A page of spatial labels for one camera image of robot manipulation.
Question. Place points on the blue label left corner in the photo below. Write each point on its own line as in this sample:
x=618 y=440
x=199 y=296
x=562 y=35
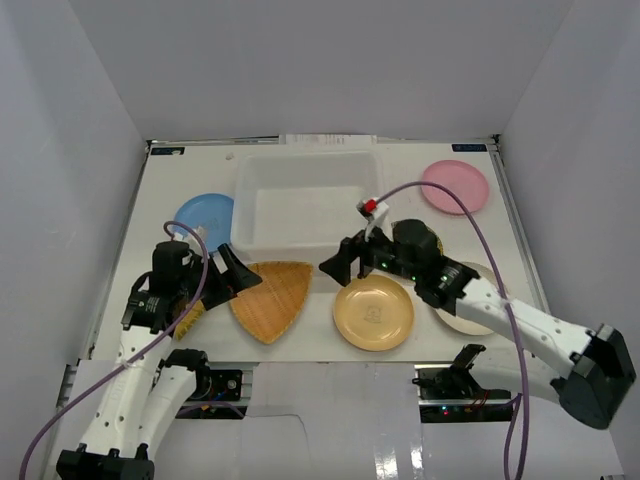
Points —
x=167 y=151

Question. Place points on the triangular orange woven tray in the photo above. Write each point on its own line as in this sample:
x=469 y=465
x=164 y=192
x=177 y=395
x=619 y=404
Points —
x=269 y=309

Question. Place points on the blue label corner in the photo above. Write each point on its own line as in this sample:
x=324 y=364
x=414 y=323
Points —
x=167 y=151
x=469 y=147

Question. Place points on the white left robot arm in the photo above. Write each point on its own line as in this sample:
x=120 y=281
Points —
x=151 y=380

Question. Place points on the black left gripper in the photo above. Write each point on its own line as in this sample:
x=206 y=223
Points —
x=216 y=279

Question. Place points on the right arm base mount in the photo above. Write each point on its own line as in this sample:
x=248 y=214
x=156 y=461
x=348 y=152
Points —
x=448 y=393

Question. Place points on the pink plastic plate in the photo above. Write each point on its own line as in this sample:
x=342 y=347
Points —
x=462 y=179

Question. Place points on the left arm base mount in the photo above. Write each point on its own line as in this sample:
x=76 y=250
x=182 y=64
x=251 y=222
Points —
x=221 y=397

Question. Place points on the oblong yellow woven tray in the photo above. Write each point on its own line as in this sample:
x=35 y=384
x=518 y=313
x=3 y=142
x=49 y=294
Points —
x=188 y=321

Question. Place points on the cream white plate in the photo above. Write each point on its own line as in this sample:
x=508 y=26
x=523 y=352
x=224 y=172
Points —
x=462 y=325

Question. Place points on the blue label right corner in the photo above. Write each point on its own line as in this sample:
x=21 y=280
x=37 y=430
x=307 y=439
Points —
x=469 y=147

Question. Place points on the white plastic bin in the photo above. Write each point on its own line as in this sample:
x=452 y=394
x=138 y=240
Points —
x=299 y=206

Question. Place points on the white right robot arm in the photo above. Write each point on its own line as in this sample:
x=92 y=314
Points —
x=587 y=372

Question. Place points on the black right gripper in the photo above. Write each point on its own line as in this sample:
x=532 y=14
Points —
x=339 y=266

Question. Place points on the round green-rimmed woven tray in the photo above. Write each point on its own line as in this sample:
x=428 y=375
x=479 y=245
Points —
x=414 y=240

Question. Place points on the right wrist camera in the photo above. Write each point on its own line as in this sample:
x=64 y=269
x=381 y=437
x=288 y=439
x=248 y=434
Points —
x=375 y=211

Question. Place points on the blue plastic plate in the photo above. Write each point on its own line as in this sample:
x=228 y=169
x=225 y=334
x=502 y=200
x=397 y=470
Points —
x=211 y=215

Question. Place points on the yellow plastic plate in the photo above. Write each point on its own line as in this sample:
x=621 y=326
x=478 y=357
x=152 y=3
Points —
x=374 y=314

